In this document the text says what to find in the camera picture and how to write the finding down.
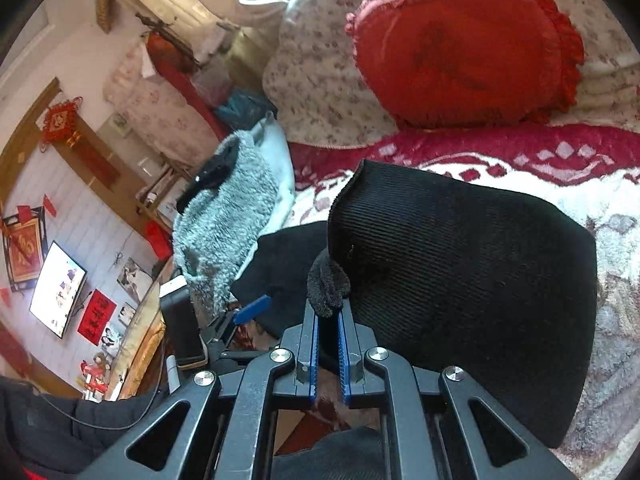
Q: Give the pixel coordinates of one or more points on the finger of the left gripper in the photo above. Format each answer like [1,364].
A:
[252,310]

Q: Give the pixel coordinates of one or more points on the red Chinese knot decoration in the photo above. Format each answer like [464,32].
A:
[60,124]

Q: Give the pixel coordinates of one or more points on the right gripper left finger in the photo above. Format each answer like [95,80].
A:
[220,426]

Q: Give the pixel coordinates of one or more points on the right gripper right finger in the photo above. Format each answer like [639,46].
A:
[436,425]

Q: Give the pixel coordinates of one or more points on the wall-mounted television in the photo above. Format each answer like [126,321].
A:
[57,290]

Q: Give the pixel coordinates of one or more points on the black pants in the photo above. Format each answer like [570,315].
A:
[502,284]

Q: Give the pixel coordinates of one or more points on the grey fluffy towel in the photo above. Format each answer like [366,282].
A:
[213,236]

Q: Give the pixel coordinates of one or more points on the red heart-shaped ruffled pillow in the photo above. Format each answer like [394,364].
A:
[466,63]

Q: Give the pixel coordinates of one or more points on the floral beige quilt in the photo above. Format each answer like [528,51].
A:
[322,99]

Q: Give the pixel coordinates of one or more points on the red and white plush blanket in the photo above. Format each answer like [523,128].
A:
[591,174]

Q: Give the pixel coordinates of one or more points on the framed red calligraphy picture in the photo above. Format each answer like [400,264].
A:
[25,247]

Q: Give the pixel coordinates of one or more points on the beige curtain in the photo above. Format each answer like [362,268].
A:
[207,27]

